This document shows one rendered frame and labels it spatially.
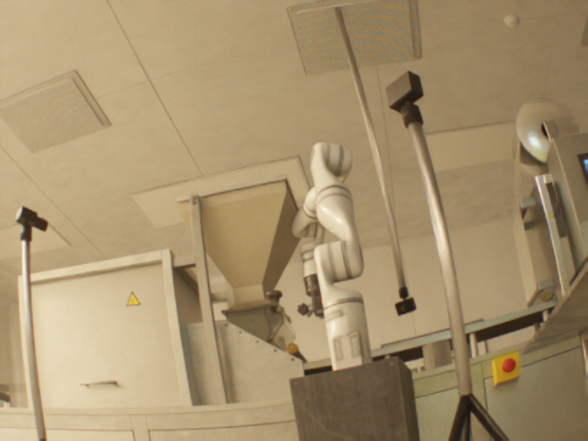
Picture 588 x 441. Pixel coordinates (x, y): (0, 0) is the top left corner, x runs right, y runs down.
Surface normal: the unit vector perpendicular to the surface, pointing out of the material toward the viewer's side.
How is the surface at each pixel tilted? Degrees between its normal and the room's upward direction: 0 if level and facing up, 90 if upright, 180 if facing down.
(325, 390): 90
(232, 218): 114
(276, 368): 90
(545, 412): 90
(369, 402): 90
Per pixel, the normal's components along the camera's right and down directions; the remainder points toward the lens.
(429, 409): -0.15, -0.39
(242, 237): -0.08, 0.00
